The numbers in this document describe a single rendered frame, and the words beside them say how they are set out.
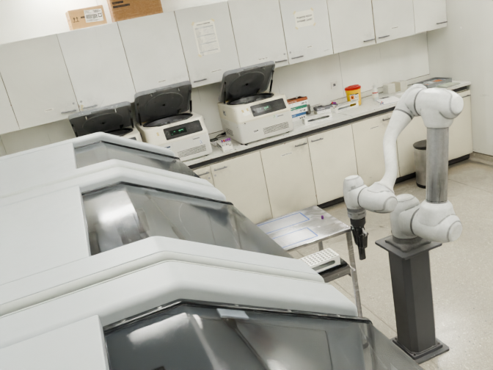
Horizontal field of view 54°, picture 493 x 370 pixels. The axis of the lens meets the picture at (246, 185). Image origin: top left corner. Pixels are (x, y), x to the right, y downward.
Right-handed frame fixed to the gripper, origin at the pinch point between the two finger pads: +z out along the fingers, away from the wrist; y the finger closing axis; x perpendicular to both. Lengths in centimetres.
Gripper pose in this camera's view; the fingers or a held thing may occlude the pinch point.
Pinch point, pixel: (362, 252)
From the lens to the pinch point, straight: 254.0
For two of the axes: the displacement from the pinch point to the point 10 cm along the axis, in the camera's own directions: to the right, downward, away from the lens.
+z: 1.9, 9.3, 3.2
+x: 9.2, -2.8, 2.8
